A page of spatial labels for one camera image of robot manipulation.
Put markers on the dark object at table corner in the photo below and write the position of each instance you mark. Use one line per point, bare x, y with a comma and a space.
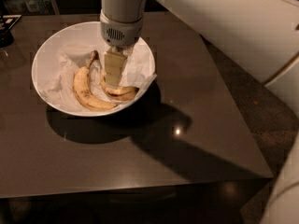
6, 24

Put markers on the white paper towel liner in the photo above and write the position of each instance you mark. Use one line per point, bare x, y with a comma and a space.
139, 71

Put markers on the shelf with bottles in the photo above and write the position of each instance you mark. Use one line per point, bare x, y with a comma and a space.
29, 7

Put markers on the yellow banana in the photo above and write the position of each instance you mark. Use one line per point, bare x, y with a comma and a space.
81, 88
119, 94

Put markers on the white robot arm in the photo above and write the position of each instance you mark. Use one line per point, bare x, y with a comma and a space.
262, 36

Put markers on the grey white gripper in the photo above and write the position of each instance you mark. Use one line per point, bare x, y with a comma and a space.
121, 32

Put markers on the white bowl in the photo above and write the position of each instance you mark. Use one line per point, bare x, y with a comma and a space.
45, 64

